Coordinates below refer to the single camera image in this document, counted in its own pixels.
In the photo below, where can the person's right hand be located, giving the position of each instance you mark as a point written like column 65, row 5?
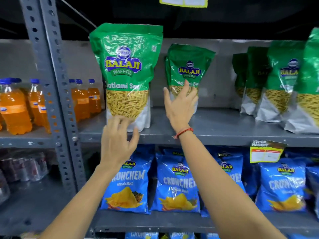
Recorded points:
column 180, row 109

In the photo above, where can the person's left hand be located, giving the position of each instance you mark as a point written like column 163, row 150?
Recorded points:
column 116, row 146

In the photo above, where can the person's right thumb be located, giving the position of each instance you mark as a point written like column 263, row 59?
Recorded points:
column 167, row 97

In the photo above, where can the person's left thumb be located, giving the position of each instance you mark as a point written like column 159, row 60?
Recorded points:
column 134, row 138

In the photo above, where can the green snack packet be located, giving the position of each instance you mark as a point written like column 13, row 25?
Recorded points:
column 281, row 82
column 238, row 72
column 127, row 72
column 309, row 97
column 189, row 64
column 255, row 72

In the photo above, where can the person's right forearm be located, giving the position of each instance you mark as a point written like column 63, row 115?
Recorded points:
column 224, row 191

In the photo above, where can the person's left forearm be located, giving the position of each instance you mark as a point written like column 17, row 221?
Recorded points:
column 82, row 206

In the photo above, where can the grey metal shelf rack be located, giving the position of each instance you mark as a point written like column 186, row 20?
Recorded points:
column 219, row 126
column 32, row 37

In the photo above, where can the yellow shelf price tag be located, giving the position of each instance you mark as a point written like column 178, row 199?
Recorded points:
column 184, row 1
column 265, row 153

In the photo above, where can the row of blue chips packets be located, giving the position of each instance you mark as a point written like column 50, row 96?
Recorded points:
column 281, row 181
column 142, row 235

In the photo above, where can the shrink-wrapped pack of cans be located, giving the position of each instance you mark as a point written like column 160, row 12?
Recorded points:
column 25, row 166

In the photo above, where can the row of orange drink bottles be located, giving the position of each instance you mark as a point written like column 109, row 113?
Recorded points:
column 15, row 109

